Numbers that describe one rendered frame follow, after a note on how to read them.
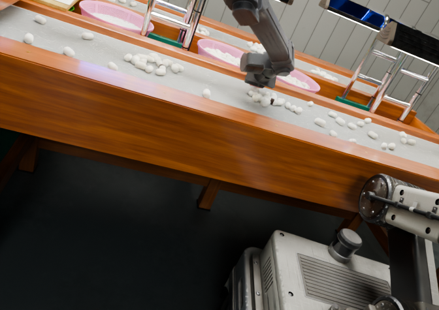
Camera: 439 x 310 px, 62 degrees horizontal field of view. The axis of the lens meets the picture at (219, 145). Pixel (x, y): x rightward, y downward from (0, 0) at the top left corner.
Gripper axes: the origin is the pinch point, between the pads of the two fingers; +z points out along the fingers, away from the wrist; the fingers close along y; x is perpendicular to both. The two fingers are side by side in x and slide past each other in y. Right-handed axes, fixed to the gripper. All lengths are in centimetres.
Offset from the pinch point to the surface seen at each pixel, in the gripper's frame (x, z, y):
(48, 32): 7, -8, 64
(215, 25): -47, 55, 6
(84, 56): 13, -14, 52
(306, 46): -97, 129, -83
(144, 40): -3.9, 2.2, 38.3
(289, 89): -3.6, 3.4, -16.3
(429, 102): -80, 120, -200
